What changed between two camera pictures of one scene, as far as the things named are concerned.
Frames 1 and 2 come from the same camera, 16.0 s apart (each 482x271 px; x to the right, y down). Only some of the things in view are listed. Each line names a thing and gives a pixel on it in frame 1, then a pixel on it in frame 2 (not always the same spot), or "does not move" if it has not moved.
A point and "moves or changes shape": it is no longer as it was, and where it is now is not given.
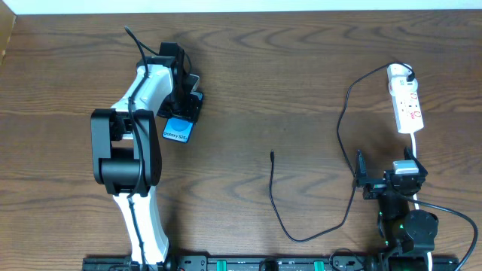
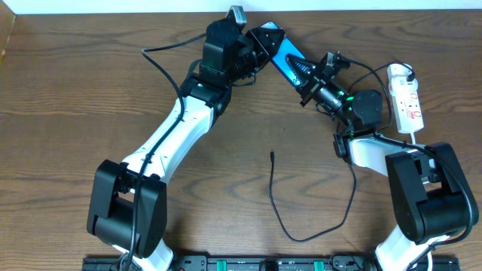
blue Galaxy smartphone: (178, 129) moves or changes shape
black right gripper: (380, 182) to (312, 80)
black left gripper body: (187, 111) to (252, 49)
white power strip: (407, 111) does not move
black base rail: (263, 263) does not move
